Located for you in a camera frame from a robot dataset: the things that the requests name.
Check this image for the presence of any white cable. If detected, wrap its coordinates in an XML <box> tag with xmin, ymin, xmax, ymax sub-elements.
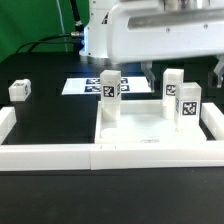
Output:
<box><xmin>55</xmin><ymin>0</ymin><xmax>70</xmax><ymax>53</ymax></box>

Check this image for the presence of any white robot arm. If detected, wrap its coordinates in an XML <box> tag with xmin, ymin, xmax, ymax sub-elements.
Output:
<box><xmin>80</xmin><ymin>0</ymin><xmax>224</xmax><ymax>88</ymax></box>

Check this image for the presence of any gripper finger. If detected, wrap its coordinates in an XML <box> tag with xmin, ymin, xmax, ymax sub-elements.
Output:
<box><xmin>208</xmin><ymin>55</ymin><xmax>224</xmax><ymax>88</ymax></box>
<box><xmin>141</xmin><ymin>61</ymin><xmax>156</xmax><ymax>92</ymax></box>

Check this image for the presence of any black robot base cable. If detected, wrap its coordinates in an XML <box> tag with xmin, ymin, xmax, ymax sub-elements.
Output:
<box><xmin>69</xmin><ymin>0</ymin><xmax>86</xmax><ymax>41</ymax></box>

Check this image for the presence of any white tag sheet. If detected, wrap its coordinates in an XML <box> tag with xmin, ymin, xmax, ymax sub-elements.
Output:
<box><xmin>62</xmin><ymin>76</ymin><xmax>152</xmax><ymax>95</ymax></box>

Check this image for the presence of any white U-shaped fence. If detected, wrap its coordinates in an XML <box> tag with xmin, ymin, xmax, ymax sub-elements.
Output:
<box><xmin>0</xmin><ymin>102</ymin><xmax>224</xmax><ymax>172</ymax></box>

